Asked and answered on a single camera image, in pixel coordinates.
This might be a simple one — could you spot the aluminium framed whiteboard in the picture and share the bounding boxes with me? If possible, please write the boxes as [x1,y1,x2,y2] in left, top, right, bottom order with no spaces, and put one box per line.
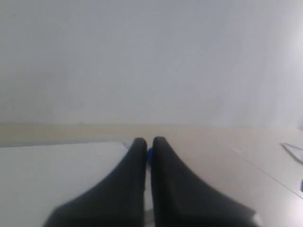
[0,139,146,227]

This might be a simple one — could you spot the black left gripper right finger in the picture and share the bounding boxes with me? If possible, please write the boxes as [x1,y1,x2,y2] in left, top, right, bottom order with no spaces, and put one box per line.
[151,137,263,227]

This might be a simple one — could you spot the blue cloth eraser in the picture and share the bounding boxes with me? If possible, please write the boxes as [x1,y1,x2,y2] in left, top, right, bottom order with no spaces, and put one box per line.
[147,147,153,165]

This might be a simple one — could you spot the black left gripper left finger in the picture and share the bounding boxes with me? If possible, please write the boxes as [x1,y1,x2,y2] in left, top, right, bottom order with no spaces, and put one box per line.
[44,138,147,227]

